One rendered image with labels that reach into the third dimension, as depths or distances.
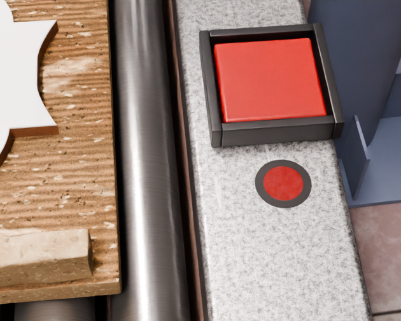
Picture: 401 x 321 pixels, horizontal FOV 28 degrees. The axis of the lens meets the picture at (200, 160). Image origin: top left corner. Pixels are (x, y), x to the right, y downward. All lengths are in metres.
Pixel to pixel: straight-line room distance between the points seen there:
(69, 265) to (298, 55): 0.19
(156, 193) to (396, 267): 1.07
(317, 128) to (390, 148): 1.14
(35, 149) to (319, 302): 0.17
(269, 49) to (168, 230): 0.13
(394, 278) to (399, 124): 0.33
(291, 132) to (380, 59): 0.89
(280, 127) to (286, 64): 0.05
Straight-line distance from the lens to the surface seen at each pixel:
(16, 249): 0.38
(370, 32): 1.28
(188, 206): 0.49
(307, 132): 0.46
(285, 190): 0.45
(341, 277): 0.43
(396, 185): 1.55
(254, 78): 0.47
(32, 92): 0.45
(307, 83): 0.47
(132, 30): 0.51
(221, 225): 0.43
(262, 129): 0.45
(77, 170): 0.43
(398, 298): 1.46
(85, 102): 0.46
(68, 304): 0.42
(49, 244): 0.38
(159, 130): 0.47
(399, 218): 1.53
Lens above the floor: 1.30
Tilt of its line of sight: 57 degrees down
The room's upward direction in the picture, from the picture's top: 1 degrees clockwise
